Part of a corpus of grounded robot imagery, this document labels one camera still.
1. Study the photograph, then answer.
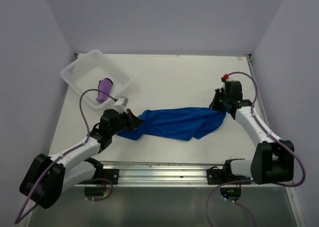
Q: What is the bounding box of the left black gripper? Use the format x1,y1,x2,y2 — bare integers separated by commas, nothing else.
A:
109,108,143,136

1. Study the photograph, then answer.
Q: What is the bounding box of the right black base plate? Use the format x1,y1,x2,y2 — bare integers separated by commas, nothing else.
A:
206,166,250,185

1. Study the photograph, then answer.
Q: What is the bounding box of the aluminium mounting rail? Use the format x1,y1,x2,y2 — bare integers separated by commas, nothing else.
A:
74,162,255,188

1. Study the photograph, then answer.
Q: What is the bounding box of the purple towel black trim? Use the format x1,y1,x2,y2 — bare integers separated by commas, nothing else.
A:
96,78,113,104

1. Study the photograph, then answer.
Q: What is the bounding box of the white plastic basket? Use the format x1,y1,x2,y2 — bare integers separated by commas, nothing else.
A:
60,50,132,98

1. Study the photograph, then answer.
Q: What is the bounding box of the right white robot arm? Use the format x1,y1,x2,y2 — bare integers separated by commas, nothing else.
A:
209,80,294,185

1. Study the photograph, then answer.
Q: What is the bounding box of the right side aluminium rail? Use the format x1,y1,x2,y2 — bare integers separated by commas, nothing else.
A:
244,54,269,126

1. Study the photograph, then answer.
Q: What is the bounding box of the blue towel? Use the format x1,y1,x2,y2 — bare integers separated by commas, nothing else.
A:
118,107,226,141

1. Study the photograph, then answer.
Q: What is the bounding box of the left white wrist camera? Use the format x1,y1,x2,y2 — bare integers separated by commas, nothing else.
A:
113,96,129,113

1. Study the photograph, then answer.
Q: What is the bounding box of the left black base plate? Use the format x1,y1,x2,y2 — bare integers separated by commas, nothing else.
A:
98,168,119,185

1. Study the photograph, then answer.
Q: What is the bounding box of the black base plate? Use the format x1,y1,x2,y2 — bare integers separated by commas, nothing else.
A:
206,166,250,185
98,168,119,185

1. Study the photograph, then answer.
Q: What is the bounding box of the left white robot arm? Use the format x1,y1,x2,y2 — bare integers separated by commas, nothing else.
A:
19,109,144,209

